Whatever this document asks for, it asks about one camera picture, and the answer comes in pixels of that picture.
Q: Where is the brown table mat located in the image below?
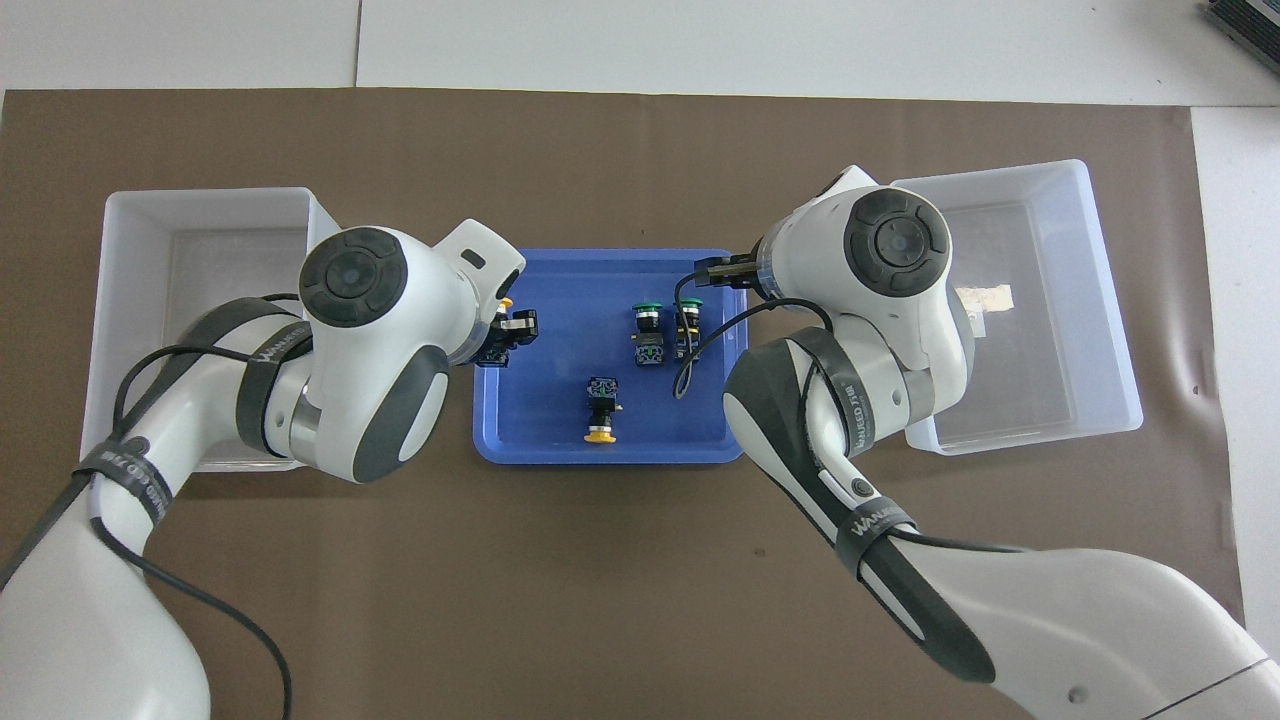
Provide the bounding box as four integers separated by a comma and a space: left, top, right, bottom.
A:
0, 88, 1256, 720

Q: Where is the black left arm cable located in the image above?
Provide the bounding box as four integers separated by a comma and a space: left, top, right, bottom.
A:
0, 292, 306, 720

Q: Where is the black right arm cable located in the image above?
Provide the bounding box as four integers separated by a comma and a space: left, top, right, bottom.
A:
672, 256, 1026, 556

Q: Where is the blue plastic tray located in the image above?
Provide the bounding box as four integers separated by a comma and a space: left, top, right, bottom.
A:
472, 248, 751, 466

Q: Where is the green push button switch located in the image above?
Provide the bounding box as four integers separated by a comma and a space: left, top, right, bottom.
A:
631, 300, 667, 369
673, 297, 704, 363

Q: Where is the grey ribbed device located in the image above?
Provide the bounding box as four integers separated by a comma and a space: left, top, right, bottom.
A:
1203, 0, 1280, 61

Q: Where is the translucent white plastic box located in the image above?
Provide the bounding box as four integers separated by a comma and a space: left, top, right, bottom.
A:
79, 187, 343, 475
890, 159, 1144, 457

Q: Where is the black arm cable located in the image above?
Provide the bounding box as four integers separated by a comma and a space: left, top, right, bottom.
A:
672, 256, 1026, 556
0, 292, 306, 720

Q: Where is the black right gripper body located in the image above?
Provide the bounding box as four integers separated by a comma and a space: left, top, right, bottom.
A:
705, 256, 765, 299

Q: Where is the yellow push button switch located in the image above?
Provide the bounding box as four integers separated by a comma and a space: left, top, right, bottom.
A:
586, 376, 619, 443
478, 294, 515, 369

